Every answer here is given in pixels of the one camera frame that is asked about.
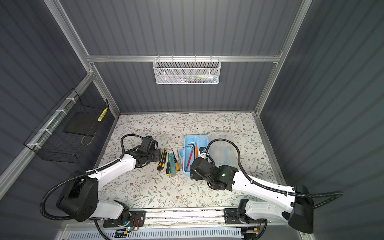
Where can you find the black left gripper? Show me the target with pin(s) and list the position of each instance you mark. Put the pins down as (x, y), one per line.
(157, 153)

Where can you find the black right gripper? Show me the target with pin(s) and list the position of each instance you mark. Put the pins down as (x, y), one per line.
(194, 175)

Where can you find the red handled hex key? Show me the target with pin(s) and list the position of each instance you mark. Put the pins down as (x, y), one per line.
(192, 154)

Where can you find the yellow black utility knife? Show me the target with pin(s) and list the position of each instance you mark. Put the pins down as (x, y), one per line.
(162, 161)

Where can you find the orange handled hex key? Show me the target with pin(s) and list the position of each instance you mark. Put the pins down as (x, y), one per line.
(196, 151)

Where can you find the light blue plastic tool box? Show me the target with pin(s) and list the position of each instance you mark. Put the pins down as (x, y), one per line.
(188, 152)

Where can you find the clear tool box lid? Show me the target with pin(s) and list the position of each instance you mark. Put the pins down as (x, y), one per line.
(223, 153)

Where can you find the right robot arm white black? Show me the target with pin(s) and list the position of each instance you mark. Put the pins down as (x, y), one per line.
(283, 205)

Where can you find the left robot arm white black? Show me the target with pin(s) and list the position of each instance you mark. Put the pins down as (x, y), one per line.
(79, 198)

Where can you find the teal utility knife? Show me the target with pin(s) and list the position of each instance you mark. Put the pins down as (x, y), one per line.
(171, 167)

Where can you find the yellow green tube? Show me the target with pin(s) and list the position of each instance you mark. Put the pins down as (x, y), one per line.
(102, 115)

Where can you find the black pad in basket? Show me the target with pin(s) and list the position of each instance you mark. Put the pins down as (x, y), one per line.
(82, 124)

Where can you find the items in white basket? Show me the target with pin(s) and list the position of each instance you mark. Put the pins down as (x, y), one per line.
(205, 78)

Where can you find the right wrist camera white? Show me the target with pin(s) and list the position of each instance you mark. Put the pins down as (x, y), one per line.
(203, 152)

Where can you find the orange handled screwdriver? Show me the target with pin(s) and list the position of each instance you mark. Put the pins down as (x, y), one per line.
(176, 164)

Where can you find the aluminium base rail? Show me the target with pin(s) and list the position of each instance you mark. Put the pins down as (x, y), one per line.
(180, 216)

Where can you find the white wire mesh basket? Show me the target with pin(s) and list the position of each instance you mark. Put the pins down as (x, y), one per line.
(170, 72)

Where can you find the black wire mesh basket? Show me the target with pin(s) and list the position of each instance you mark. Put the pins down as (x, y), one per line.
(68, 134)

